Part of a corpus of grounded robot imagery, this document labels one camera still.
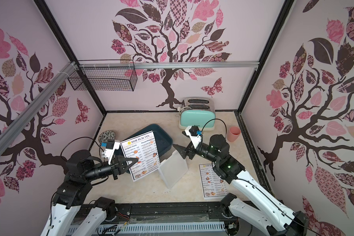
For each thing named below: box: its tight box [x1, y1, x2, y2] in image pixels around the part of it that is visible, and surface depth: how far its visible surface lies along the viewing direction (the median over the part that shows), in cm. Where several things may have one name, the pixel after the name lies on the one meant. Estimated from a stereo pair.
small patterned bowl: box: [98, 129, 117, 144], surface depth 103 cm
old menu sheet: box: [198, 163, 228, 200], surface depth 85 cm
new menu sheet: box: [119, 130, 161, 182], surface depth 62 cm
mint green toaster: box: [178, 96, 216, 131], surface depth 101 cm
